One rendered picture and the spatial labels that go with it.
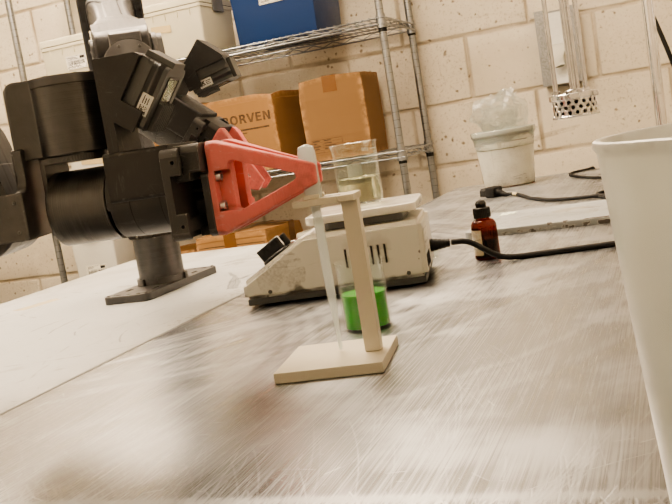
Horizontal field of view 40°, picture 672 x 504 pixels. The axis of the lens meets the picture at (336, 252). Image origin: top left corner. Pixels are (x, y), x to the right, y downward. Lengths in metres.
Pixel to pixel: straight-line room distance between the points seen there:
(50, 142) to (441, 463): 0.39
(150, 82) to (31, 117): 0.10
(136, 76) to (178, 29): 2.69
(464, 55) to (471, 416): 2.95
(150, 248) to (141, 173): 0.60
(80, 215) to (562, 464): 0.41
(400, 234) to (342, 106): 2.23
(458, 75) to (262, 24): 0.72
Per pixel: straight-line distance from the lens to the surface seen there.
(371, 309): 0.68
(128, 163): 0.69
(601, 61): 3.37
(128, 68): 0.70
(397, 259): 0.97
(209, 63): 1.10
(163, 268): 1.28
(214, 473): 0.52
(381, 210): 0.97
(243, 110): 3.32
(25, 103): 0.73
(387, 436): 0.52
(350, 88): 3.18
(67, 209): 0.72
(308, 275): 0.99
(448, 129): 3.45
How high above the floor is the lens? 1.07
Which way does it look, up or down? 7 degrees down
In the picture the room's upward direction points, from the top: 9 degrees counter-clockwise
